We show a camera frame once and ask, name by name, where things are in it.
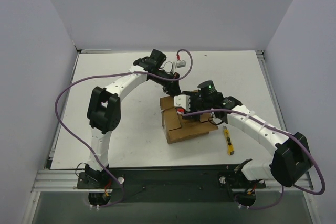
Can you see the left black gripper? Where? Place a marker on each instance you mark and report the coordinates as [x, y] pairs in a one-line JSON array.
[[172, 87]]

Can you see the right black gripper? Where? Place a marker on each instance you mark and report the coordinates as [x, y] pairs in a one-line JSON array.
[[192, 106]]

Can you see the brown cardboard express box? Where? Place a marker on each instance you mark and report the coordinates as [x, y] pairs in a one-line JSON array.
[[177, 129]]

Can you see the yellow utility knife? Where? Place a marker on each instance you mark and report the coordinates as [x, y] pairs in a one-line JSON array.
[[230, 148]]

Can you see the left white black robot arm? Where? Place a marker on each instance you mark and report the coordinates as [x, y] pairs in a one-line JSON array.
[[104, 111]]

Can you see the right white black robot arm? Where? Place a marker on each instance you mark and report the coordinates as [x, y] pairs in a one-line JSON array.
[[289, 160]]

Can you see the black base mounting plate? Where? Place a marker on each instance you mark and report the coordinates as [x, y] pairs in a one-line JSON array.
[[174, 194]]

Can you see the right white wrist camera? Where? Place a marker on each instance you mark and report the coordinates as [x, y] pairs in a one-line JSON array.
[[182, 101]]

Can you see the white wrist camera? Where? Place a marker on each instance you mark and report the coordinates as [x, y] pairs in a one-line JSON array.
[[180, 63], [182, 101]]

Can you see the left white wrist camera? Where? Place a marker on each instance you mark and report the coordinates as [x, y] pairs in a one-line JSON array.
[[180, 63]]

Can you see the front aluminium rail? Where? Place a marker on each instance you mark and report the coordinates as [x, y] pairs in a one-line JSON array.
[[70, 180]]

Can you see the left side aluminium rail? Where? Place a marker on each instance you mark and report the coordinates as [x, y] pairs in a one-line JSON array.
[[63, 106]]

